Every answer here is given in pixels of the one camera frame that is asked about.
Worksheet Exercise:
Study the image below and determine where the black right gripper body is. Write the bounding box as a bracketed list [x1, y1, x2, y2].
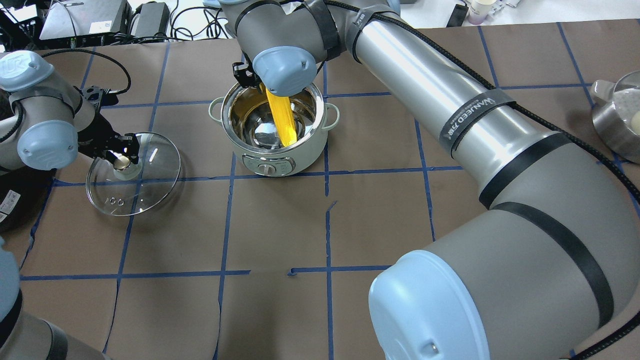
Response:
[231, 61, 261, 91]

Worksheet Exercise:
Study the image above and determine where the steel kettle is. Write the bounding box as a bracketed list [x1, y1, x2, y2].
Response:
[589, 70, 640, 164]

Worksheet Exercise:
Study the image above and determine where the black device with label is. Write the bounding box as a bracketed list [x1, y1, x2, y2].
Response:
[0, 166, 55, 234]

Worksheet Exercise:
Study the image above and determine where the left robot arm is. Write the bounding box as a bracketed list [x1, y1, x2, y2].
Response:
[0, 50, 140, 175]

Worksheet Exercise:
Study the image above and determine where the grey electronics box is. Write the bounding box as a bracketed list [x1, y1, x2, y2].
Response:
[39, 0, 131, 41]

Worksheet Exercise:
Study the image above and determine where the black power adapter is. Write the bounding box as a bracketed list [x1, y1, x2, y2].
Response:
[130, 1, 170, 38]

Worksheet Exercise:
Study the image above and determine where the glass pot lid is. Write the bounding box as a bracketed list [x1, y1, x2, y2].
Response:
[85, 132, 182, 217]

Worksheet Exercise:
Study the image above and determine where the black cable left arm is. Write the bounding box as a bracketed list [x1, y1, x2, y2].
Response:
[40, 48, 132, 96]

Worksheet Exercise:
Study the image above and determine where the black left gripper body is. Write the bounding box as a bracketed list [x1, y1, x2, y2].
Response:
[75, 86, 120, 158]

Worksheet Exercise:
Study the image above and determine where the paper cup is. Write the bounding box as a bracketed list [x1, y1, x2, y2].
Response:
[467, 0, 498, 26]

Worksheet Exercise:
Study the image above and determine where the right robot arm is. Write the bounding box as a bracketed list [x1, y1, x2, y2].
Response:
[221, 0, 639, 360]

